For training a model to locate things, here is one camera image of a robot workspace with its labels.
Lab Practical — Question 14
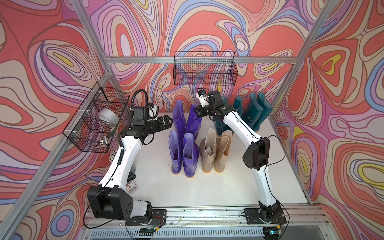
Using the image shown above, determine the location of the black wire basket left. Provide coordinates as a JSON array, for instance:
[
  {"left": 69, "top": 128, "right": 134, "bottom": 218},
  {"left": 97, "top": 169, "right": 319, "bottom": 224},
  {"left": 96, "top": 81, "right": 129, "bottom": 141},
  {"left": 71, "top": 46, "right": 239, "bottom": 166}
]
[{"left": 63, "top": 83, "right": 130, "bottom": 153}]

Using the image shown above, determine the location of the purple boot front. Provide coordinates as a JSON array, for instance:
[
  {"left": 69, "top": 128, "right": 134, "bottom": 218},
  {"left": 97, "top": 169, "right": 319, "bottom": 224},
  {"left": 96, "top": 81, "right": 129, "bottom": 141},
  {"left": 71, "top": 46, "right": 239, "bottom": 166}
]
[{"left": 169, "top": 130, "right": 183, "bottom": 175}]

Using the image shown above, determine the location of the bundle of white sticks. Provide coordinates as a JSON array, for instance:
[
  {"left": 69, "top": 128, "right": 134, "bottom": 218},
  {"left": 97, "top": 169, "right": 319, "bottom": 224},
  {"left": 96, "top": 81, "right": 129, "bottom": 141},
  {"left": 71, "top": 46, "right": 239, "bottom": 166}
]
[{"left": 109, "top": 151, "right": 118, "bottom": 163}]

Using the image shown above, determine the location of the black wire basket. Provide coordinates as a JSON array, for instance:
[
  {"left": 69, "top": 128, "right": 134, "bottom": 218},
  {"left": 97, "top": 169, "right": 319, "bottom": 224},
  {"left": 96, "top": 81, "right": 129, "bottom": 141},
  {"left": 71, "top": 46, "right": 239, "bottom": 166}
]
[
  {"left": 63, "top": 83, "right": 130, "bottom": 153},
  {"left": 173, "top": 50, "right": 238, "bottom": 87}
]

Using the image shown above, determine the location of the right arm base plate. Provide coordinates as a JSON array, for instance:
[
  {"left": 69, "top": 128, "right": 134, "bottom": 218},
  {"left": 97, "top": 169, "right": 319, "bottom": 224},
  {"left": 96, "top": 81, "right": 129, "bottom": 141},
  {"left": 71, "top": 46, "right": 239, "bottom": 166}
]
[{"left": 241, "top": 208, "right": 287, "bottom": 226}]

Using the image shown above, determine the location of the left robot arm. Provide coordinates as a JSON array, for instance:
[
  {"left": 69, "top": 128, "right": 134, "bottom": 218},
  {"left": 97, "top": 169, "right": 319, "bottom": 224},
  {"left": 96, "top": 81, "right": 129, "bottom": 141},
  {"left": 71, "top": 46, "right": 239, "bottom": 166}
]
[{"left": 87, "top": 115, "right": 174, "bottom": 224}]

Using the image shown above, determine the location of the black wire basket back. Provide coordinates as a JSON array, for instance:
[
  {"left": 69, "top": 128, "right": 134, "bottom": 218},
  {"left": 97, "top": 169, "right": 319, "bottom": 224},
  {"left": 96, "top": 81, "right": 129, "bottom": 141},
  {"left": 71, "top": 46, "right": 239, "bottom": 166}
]
[{"left": 173, "top": 50, "right": 238, "bottom": 87}]

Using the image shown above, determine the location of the beige boot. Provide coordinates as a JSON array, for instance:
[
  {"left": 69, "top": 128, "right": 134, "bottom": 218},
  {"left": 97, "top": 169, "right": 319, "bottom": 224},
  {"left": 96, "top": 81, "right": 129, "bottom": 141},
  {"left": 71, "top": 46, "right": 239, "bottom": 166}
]
[
  {"left": 199, "top": 128, "right": 217, "bottom": 173},
  {"left": 215, "top": 130, "right": 233, "bottom": 173}
]

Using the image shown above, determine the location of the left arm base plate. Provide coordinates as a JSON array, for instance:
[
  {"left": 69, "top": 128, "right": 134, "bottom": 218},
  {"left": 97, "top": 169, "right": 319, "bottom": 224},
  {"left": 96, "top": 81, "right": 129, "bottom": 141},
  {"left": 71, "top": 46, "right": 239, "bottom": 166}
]
[{"left": 125, "top": 209, "right": 167, "bottom": 227}]

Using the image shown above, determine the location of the purple boot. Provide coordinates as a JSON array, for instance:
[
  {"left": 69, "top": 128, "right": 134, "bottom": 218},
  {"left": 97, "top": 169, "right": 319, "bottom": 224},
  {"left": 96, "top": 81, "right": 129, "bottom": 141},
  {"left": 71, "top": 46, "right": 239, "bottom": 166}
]
[
  {"left": 182, "top": 133, "right": 199, "bottom": 178},
  {"left": 186, "top": 104, "right": 202, "bottom": 140},
  {"left": 169, "top": 130, "right": 183, "bottom": 175},
  {"left": 173, "top": 100, "right": 186, "bottom": 140}
]

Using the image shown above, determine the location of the small red white packet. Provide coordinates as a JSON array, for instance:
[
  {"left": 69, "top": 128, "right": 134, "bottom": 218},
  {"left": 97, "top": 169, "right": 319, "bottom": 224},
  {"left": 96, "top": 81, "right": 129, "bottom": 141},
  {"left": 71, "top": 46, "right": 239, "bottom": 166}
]
[{"left": 126, "top": 180, "right": 139, "bottom": 195}]

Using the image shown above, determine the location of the white tape roll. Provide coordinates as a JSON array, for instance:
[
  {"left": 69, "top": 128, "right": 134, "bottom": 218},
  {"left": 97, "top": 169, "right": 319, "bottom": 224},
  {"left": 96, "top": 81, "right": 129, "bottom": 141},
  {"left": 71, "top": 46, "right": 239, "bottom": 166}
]
[{"left": 97, "top": 108, "right": 119, "bottom": 125}]

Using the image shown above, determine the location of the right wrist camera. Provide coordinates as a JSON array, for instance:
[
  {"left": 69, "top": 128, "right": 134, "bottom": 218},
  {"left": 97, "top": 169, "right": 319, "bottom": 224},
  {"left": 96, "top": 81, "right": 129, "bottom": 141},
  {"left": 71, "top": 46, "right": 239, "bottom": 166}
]
[{"left": 196, "top": 89, "right": 224, "bottom": 107}]

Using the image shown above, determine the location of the teal boot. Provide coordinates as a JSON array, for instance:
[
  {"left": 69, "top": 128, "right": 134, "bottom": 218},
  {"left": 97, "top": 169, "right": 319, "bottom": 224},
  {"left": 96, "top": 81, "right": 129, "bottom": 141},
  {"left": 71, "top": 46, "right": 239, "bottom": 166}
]
[
  {"left": 253, "top": 92, "right": 273, "bottom": 132},
  {"left": 213, "top": 95, "right": 233, "bottom": 136},
  {"left": 233, "top": 96, "right": 243, "bottom": 116},
  {"left": 241, "top": 93, "right": 262, "bottom": 128}
]

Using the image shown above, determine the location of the beige boot front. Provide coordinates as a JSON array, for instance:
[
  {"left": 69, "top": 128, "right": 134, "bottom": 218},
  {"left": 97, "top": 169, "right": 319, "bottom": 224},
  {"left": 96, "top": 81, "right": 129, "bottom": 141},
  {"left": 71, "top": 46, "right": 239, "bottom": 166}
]
[{"left": 215, "top": 130, "right": 233, "bottom": 173}]

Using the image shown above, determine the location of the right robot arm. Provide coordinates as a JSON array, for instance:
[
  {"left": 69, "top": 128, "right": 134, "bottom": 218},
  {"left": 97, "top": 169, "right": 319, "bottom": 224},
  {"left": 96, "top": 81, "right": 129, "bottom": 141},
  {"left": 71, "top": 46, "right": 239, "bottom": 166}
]
[{"left": 194, "top": 100, "right": 282, "bottom": 222}]

